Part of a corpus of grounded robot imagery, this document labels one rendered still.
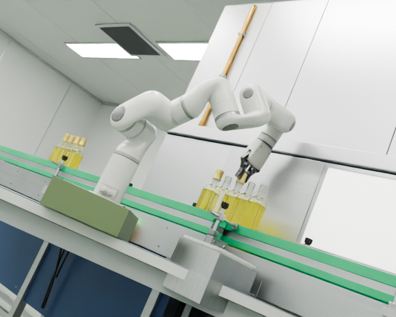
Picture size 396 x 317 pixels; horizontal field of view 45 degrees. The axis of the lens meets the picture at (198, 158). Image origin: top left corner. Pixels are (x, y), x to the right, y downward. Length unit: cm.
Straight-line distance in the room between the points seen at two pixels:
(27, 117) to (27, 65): 80
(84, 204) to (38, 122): 656
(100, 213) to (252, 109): 58
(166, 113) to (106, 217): 38
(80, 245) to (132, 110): 45
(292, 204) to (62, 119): 659
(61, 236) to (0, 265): 106
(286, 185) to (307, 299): 54
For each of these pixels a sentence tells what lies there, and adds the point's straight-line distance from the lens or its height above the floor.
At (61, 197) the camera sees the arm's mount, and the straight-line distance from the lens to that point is 149.
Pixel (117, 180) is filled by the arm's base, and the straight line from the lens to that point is 158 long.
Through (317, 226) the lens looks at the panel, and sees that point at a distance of 183.
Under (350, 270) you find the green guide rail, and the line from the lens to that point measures 156.
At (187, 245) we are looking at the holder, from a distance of 151.
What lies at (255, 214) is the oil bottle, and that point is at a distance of 179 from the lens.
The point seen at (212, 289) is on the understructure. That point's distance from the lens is 145.
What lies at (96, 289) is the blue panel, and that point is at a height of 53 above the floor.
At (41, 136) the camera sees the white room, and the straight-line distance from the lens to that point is 805.
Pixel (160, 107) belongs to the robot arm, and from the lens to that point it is 151.
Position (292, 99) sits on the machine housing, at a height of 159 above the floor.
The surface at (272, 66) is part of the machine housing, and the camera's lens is 234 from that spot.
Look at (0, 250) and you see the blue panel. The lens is 266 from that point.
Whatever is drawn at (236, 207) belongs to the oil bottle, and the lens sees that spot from 184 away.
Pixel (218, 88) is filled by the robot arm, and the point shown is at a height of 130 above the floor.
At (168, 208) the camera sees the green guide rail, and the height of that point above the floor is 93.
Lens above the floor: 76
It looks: 12 degrees up
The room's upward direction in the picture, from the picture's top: 24 degrees clockwise
